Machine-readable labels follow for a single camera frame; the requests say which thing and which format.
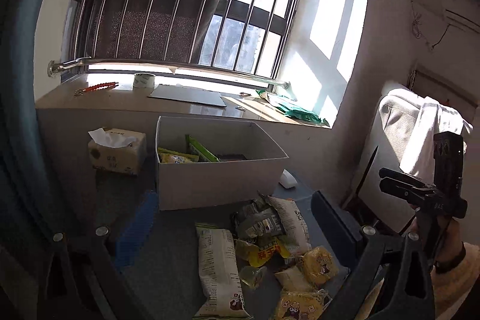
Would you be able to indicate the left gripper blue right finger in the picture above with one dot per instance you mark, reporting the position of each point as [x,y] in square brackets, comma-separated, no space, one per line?
[340,229]

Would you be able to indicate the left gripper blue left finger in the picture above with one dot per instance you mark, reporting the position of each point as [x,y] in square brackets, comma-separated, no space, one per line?
[134,235]

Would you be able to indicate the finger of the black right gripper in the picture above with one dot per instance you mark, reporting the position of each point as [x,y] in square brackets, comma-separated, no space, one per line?
[403,186]

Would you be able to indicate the yellow chips bag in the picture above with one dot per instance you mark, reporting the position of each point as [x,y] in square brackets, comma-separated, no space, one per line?
[170,156]

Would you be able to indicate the fuzzy cream sleeve forearm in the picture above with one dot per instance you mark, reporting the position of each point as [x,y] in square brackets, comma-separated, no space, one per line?
[456,285]

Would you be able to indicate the person's right hand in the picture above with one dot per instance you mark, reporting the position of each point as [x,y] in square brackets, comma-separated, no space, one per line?
[449,243]

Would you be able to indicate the yellow cartoon cake packet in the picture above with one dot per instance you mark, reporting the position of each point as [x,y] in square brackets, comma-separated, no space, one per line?
[318,266]

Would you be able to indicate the white snack bag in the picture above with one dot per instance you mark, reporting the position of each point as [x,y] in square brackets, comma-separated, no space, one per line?
[296,236]

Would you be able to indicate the beige waffle pattern snack packet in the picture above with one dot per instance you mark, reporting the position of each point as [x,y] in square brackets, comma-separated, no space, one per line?
[293,280]

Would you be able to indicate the white remote control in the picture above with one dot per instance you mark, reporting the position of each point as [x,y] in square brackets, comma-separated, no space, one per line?
[287,180]

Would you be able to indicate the grey black snack packet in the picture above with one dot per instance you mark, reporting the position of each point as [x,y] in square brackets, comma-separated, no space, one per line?
[257,219]

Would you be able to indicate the tissue paper pack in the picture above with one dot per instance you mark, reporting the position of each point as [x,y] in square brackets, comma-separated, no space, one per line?
[117,150]

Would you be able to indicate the long white snack packet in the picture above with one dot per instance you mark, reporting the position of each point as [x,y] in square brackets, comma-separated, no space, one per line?
[219,277]

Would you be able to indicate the yellow red snack bag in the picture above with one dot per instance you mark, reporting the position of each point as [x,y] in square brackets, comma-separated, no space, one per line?
[257,254]

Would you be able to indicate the white cardboard box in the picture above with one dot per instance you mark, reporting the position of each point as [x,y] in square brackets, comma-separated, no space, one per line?
[256,165]

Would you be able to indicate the jelly cup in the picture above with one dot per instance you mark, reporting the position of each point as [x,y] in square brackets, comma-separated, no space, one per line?
[252,276]

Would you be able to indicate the green snack packet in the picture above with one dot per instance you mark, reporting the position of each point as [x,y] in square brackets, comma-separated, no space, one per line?
[196,148]

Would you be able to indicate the green plastic bags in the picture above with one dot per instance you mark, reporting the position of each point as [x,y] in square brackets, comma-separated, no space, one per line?
[291,109]

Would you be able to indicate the roll of tape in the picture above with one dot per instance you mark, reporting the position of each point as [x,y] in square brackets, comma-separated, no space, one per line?
[143,80]

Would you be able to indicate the grey flat board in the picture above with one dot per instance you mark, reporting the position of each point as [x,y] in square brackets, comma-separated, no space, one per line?
[187,94]

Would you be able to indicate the steel window railing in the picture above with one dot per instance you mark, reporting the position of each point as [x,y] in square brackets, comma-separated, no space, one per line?
[243,38]

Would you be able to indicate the teal curtain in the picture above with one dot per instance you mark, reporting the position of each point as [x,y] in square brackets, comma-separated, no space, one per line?
[27,195]

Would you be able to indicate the orange handled tool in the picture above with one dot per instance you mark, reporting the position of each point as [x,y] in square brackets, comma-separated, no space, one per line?
[95,88]

